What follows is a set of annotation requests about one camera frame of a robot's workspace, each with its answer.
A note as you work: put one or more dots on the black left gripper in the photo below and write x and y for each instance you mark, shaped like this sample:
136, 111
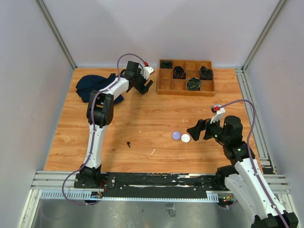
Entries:
140, 74

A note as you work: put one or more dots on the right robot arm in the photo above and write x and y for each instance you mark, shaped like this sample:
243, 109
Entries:
244, 177

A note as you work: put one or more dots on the aluminium frame rail left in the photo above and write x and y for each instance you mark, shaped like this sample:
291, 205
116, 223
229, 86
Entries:
49, 20

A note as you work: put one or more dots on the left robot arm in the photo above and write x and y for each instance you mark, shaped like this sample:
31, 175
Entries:
100, 113

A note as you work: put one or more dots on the aluminium frame rail right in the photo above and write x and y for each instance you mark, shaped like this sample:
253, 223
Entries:
277, 181

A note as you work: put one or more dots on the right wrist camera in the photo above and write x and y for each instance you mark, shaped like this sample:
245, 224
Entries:
218, 112

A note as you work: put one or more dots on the rolled dark tie right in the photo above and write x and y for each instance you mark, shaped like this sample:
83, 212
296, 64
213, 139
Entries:
205, 73

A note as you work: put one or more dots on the rolled dark tie back-left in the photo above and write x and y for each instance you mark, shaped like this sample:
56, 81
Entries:
166, 64

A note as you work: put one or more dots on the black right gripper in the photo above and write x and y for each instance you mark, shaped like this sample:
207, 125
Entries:
195, 131

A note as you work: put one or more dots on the purple round charging case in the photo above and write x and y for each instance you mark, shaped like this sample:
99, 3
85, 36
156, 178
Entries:
176, 135

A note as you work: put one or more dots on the white round charging case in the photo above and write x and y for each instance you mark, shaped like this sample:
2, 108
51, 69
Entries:
185, 138

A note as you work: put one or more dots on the dark blue cloth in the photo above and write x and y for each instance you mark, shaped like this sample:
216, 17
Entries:
89, 83

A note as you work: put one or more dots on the rolled blue yellow tie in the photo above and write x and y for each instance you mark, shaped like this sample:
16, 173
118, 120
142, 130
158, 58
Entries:
193, 84

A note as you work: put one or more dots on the aluminium frame rail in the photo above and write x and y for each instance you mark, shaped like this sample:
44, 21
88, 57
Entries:
49, 20
277, 181

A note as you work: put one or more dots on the wooden divided tray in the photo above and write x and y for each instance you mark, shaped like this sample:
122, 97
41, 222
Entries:
167, 85

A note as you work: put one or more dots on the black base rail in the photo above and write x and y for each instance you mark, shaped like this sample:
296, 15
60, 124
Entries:
151, 185

